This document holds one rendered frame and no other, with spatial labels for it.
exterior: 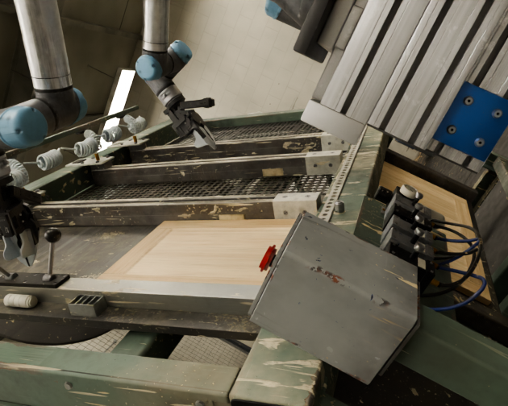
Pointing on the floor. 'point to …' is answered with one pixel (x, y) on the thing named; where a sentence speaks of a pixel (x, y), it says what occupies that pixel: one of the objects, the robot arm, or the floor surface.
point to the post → (464, 361)
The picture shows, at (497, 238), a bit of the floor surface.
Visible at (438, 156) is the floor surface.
